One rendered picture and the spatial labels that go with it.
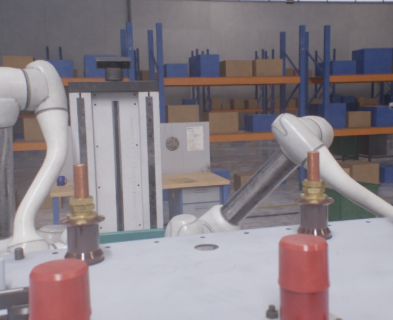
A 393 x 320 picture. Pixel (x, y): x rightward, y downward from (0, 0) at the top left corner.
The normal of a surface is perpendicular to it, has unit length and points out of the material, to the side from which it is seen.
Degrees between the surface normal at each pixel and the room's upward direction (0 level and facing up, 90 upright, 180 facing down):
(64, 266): 4
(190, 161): 90
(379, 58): 90
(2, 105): 106
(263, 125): 90
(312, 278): 89
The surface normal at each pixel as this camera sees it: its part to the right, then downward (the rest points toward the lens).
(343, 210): 0.55, 0.15
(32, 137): 0.28, 0.10
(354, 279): -0.03, -0.99
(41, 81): 0.65, -0.35
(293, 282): -0.52, 0.08
